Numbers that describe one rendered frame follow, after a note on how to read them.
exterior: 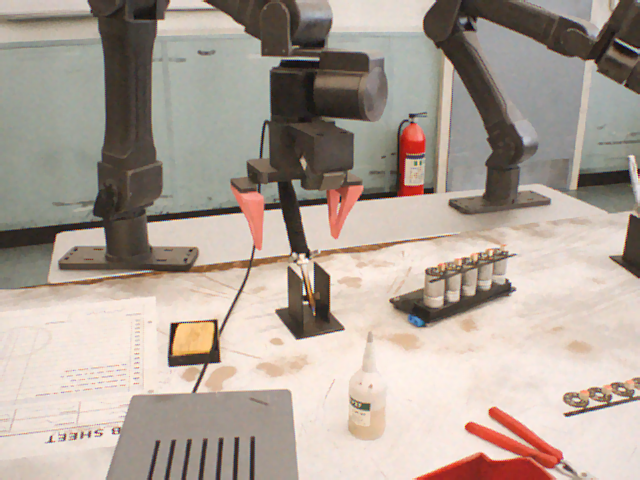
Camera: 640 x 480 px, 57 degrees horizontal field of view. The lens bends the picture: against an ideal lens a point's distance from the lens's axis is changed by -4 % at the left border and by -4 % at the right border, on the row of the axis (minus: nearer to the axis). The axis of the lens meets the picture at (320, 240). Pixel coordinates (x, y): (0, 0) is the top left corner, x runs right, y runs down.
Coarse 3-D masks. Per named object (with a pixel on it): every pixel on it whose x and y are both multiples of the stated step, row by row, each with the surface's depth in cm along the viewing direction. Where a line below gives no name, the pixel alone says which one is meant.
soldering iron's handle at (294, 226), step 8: (280, 184) 74; (288, 184) 74; (280, 192) 74; (288, 192) 73; (280, 200) 74; (288, 200) 73; (296, 200) 74; (288, 208) 73; (296, 208) 73; (288, 216) 73; (296, 216) 73; (288, 224) 73; (296, 224) 73; (288, 232) 73; (296, 232) 72; (304, 232) 73; (288, 240) 73; (296, 240) 72; (304, 240) 73; (296, 248) 72; (304, 248) 72
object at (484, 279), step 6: (492, 264) 76; (480, 270) 76; (486, 270) 76; (492, 270) 76; (480, 276) 76; (486, 276) 76; (480, 282) 76; (486, 282) 76; (480, 288) 77; (486, 288) 77
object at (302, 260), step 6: (300, 258) 72; (306, 258) 73; (300, 264) 72; (306, 264) 73; (306, 270) 72; (306, 276) 72; (306, 282) 72; (306, 288) 72; (306, 294) 72; (312, 294) 72; (312, 300) 71; (312, 306) 71
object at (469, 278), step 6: (462, 264) 74; (474, 270) 74; (462, 276) 75; (468, 276) 74; (474, 276) 74; (462, 282) 75; (468, 282) 75; (474, 282) 75; (462, 288) 75; (468, 288) 75; (474, 288) 75; (462, 294) 75; (468, 294) 75; (474, 294) 76
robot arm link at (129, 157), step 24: (144, 0) 74; (120, 24) 73; (144, 24) 76; (120, 48) 75; (144, 48) 77; (120, 72) 77; (144, 72) 78; (120, 96) 78; (144, 96) 79; (120, 120) 79; (144, 120) 81; (120, 144) 80; (144, 144) 82; (120, 168) 81; (144, 168) 83; (144, 192) 84
